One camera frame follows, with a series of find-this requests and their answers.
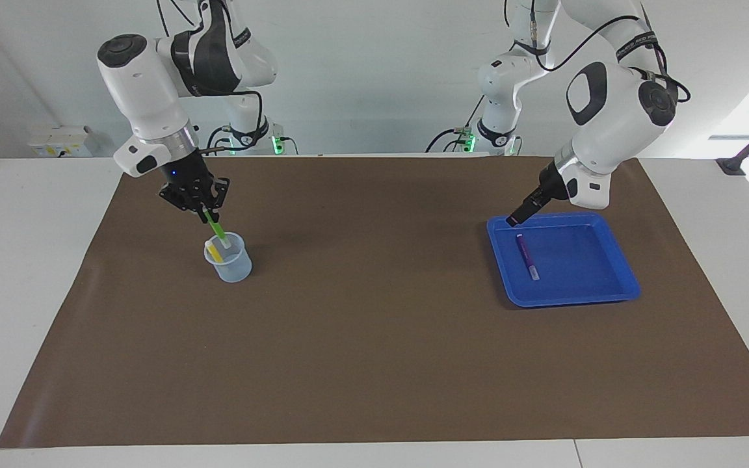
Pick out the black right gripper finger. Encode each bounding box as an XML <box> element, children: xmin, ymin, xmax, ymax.
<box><xmin>202</xmin><ymin>179</ymin><xmax>232</xmax><ymax>225</ymax></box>
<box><xmin>159</xmin><ymin>185</ymin><xmax>203</xmax><ymax>214</ymax></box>

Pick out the green marker pen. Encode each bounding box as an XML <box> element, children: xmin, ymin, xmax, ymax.
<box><xmin>205</xmin><ymin>208</ymin><xmax>230</xmax><ymax>251</ymax></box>

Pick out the purple marker pen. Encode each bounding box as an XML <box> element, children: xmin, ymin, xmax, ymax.
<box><xmin>516</xmin><ymin>233</ymin><xmax>540</xmax><ymax>281</ymax></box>

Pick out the translucent plastic cup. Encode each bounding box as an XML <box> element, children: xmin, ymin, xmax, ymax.
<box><xmin>204</xmin><ymin>232</ymin><xmax>253</xmax><ymax>283</ymax></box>

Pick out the blue plastic tray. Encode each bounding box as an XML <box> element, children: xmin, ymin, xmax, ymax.
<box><xmin>486</xmin><ymin>211</ymin><xmax>642</xmax><ymax>308</ymax></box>

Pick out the brown table mat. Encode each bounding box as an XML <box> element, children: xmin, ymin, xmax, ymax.
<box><xmin>0</xmin><ymin>155</ymin><xmax>749</xmax><ymax>449</ymax></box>

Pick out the black right arm base cable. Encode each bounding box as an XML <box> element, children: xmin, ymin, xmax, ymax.
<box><xmin>205</xmin><ymin>127</ymin><xmax>233</xmax><ymax>157</ymax></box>

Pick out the black arm base cable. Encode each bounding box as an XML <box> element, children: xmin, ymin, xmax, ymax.
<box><xmin>205</xmin><ymin>127</ymin><xmax>233</xmax><ymax>157</ymax></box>
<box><xmin>425</xmin><ymin>97</ymin><xmax>487</xmax><ymax>154</ymax></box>

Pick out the black right arm gripper cable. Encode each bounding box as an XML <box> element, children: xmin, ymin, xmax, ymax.
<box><xmin>153</xmin><ymin>0</ymin><xmax>265</xmax><ymax>155</ymax></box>

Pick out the black arm gripper cable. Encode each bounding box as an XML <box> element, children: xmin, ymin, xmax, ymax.
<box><xmin>153</xmin><ymin>0</ymin><xmax>265</xmax><ymax>155</ymax></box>
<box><xmin>505</xmin><ymin>0</ymin><xmax>692</xmax><ymax>105</ymax></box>

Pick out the black left arm base cable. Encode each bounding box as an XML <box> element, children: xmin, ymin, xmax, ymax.
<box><xmin>425</xmin><ymin>97</ymin><xmax>487</xmax><ymax>154</ymax></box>

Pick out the white wall power box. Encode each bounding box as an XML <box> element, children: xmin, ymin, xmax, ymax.
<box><xmin>29</xmin><ymin>125</ymin><xmax>98</xmax><ymax>158</ymax></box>

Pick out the black left arm gripper cable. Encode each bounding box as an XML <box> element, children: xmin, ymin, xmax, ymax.
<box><xmin>505</xmin><ymin>0</ymin><xmax>692</xmax><ymax>105</ymax></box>

